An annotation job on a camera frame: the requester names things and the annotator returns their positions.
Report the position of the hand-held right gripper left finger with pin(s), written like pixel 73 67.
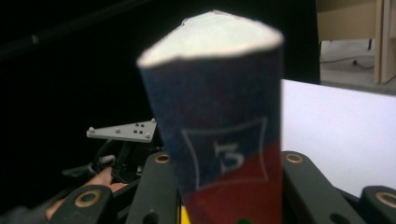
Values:
pixel 155 193

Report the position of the light wooden desk frame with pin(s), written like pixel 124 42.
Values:
pixel 384 40

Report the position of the red and blue paperback book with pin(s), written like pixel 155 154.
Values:
pixel 218 109

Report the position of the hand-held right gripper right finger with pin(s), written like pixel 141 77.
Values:
pixel 308 193

